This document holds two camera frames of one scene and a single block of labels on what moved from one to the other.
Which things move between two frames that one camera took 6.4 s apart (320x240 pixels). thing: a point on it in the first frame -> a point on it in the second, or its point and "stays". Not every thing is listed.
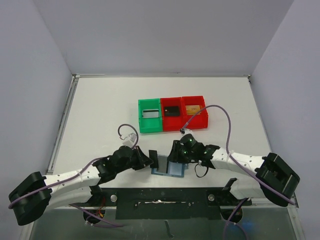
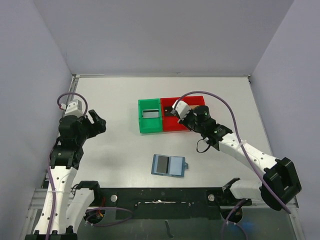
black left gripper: (145, 160) -> (97, 127)
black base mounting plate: (169, 204) stays
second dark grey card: (162, 162) stays
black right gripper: (175, 152) -> (185, 120)
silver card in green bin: (150, 113) stays
